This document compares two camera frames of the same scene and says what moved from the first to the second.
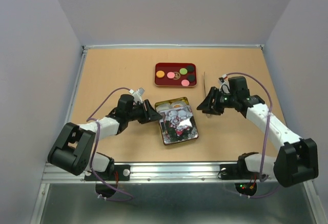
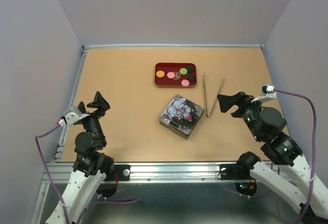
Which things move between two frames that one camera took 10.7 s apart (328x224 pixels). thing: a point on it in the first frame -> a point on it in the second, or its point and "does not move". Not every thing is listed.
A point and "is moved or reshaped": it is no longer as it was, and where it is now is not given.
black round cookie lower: x=191 y=77 does not move
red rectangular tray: x=176 y=74 does not move
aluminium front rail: x=154 y=172 does not move
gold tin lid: x=178 y=124 is moved or reshaped
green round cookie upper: x=183 y=71 does not move
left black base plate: x=119 y=172 does not move
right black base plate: x=237 y=171 does not move
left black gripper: x=150 y=115 -> x=99 y=102
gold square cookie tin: x=182 y=99 -> x=175 y=131
